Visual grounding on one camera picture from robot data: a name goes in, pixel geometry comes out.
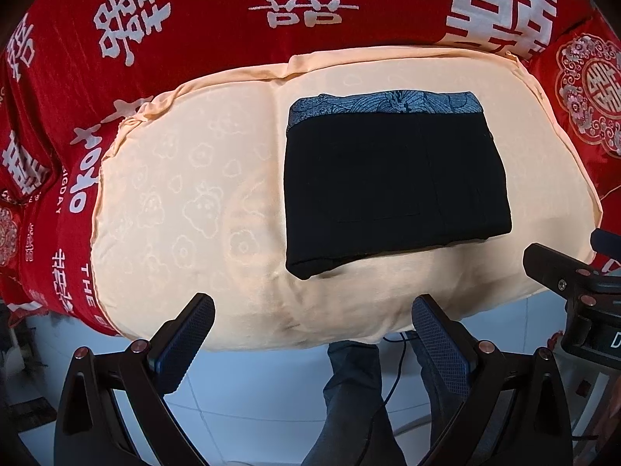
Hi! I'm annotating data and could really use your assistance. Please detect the person's left leg jeans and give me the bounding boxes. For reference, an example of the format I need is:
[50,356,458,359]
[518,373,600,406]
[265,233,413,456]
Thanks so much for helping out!
[302,341,406,466]

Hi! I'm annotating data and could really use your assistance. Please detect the black cable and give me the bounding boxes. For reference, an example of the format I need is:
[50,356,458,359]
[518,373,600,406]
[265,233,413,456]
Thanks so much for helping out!
[370,331,419,423]

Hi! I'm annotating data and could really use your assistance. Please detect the peach cushion cover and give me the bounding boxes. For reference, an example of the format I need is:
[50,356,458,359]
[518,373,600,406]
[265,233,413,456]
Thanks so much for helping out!
[90,46,603,350]

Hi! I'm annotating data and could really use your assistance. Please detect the red sofa cover white characters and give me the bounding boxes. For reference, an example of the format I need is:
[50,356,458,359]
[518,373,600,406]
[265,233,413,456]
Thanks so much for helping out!
[1,0,604,334]

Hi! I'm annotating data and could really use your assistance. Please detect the red embroidered pillow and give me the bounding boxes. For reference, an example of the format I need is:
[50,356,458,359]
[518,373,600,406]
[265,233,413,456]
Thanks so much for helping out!
[526,10,620,198]

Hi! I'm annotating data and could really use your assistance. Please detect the black pants blue patterned trim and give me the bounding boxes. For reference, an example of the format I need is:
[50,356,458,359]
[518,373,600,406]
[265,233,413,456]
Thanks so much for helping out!
[283,89,513,280]

